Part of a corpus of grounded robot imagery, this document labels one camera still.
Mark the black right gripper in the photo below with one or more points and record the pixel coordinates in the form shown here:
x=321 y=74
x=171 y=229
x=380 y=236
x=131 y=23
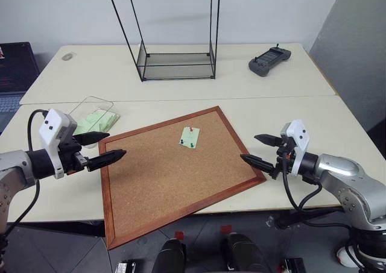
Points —
x=285 y=164

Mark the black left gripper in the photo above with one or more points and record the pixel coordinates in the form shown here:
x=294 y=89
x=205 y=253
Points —
x=70 y=157

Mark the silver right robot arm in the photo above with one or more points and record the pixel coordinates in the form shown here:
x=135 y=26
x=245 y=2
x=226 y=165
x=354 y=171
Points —
x=346 y=172

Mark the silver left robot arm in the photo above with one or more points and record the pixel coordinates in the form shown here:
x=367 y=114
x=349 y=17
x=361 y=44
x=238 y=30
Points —
x=12 y=164

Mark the wood framed cork board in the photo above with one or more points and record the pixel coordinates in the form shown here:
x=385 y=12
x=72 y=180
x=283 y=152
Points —
x=156 y=182

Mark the light green paper note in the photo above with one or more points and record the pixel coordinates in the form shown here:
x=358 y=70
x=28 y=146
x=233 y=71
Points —
x=187 y=136

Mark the stack of green notes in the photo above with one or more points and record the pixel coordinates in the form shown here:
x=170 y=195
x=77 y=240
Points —
x=96 y=120

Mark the clear plastic tray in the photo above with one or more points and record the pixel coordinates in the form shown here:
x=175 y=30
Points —
x=102 y=107

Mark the black under-table clamp bar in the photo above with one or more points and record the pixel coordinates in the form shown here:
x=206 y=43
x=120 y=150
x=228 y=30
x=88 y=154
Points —
x=301 y=217

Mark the grey handheld controller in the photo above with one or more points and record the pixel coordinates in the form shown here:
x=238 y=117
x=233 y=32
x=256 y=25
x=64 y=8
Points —
x=268 y=60

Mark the small grey oval disc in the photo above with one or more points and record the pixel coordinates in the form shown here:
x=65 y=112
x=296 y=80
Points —
x=68 y=56

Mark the dark rounded shape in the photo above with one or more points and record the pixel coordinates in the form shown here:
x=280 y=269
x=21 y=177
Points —
x=245 y=253
x=169 y=256

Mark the dark laptop computer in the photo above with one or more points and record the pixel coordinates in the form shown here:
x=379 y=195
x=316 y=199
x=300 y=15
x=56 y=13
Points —
x=15 y=74

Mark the small black box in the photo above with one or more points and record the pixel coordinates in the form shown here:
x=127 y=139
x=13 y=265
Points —
x=294 y=265
x=125 y=267

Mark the white and red base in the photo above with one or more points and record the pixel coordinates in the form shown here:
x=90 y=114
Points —
x=345 y=256

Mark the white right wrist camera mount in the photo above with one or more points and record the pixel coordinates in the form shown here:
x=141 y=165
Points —
x=298 y=140

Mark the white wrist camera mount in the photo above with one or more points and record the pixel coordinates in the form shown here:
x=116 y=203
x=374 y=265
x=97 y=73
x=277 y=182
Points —
x=298 y=140
x=54 y=125

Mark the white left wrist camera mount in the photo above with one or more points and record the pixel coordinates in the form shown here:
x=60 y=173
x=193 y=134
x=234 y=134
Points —
x=54 y=125

